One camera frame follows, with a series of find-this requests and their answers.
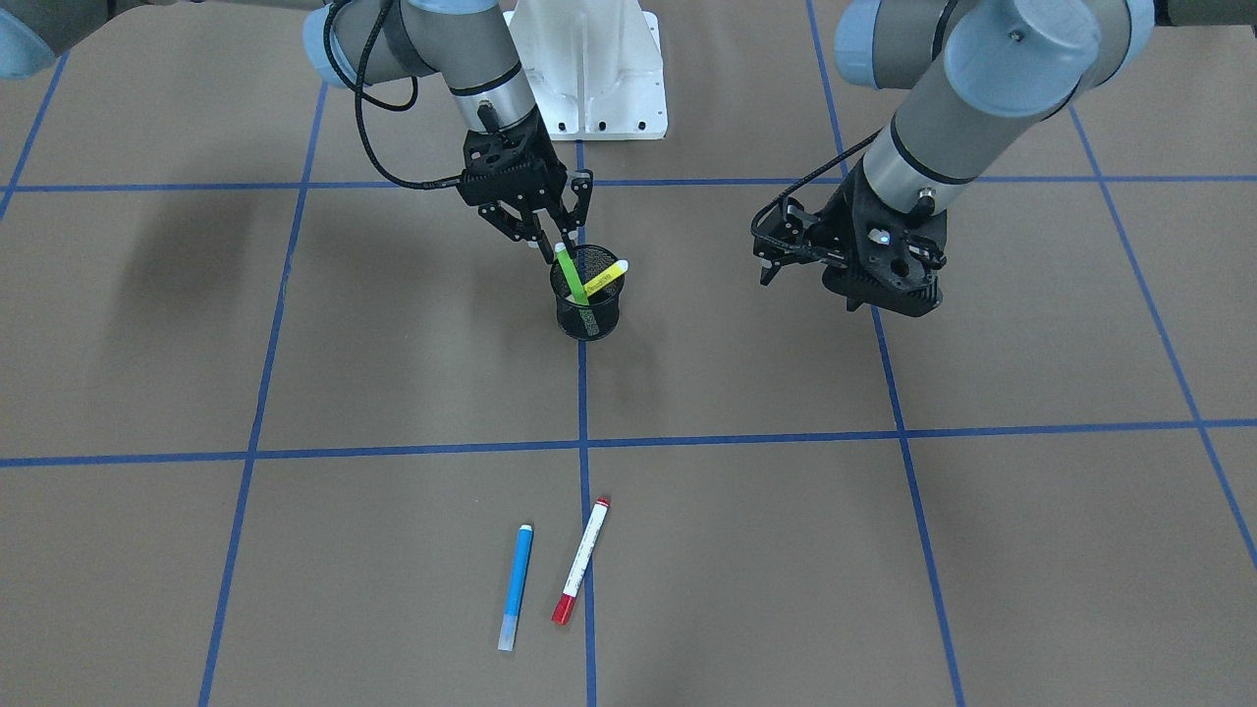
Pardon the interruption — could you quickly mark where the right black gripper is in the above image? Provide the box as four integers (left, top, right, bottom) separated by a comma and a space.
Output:
458, 103, 595, 247

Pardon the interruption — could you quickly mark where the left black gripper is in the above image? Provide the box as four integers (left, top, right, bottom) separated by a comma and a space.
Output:
820, 164, 948, 317

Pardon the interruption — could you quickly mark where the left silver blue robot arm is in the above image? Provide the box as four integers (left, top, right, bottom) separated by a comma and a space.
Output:
820, 1, 1254, 317

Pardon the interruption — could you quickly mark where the black mesh pen cup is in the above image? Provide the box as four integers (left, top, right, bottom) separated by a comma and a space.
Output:
549, 243, 629, 342

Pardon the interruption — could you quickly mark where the blue marker pen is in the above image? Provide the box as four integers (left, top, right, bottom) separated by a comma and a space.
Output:
497, 523, 534, 652

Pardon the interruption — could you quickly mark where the brown paper table cover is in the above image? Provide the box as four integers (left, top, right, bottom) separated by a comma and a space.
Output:
1, 1, 1256, 706

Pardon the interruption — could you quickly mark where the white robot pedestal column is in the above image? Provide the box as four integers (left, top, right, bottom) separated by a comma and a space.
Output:
504, 1, 670, 140

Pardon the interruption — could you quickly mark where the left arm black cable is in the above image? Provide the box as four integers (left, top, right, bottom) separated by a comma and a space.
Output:
750, 128, 880, 255

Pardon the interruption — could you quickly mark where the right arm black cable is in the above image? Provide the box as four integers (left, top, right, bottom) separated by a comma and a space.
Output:
322, 0, 468, 191

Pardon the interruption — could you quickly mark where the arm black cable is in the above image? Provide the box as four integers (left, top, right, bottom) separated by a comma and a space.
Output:
750, 128, 880, 255
322, 0, 468, 191

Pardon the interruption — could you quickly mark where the yellow highlighter pen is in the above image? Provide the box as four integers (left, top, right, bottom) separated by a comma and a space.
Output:
583, 259, 629, 299

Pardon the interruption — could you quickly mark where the red marker pen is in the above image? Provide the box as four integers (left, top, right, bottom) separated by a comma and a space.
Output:
551, 496, 611, 626

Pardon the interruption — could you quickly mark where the green marker pen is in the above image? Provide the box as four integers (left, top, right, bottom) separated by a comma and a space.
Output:
554, 243, 590, 307

